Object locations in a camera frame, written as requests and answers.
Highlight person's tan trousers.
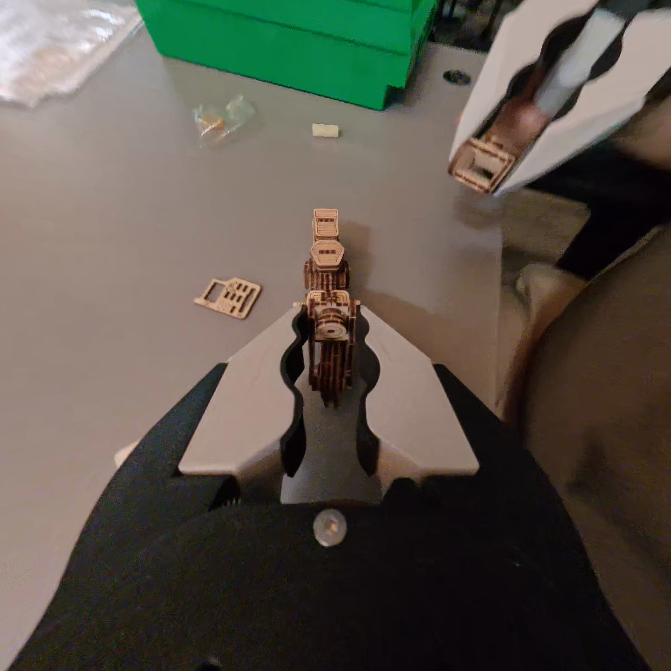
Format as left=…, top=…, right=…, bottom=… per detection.
left=495, top=94, right=671, bottom=671

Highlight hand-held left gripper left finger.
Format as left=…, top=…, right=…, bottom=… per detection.
left=177, top=306, right=310, bottom=488

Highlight black furniture leg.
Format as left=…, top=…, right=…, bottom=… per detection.
left=524, top=142, right=671, bottom=281

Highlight small slotted wooden puzzle sheet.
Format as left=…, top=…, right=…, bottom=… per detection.
left=193, top=277, right=262, bottom=320

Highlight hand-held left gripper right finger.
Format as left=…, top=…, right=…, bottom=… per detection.
left=356, top=305, right=481, bottom=488

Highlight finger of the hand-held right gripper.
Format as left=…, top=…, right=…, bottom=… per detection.
left=449, top=0, right=601, bottom=164
left=490, top=8, right=671, bottom=196

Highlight small wooden model part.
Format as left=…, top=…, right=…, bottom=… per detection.
left=448, top=105, right=551, bottom=195

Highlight grey desk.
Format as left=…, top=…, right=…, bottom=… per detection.
left=0, top=21, right=505, bottom=645

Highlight wooden model motorcycle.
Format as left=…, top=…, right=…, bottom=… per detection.
left=293, top=208, right=368, bottom=410

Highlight large clear plastic packaging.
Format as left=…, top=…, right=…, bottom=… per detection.
left=0, top=0, right=143, bottom=108

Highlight green box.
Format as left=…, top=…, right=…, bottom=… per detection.
left=135, top=0, right=438, bottom=111

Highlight small clear plastic bag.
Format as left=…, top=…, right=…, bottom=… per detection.
left=192, top=94, right=257, bottom=147

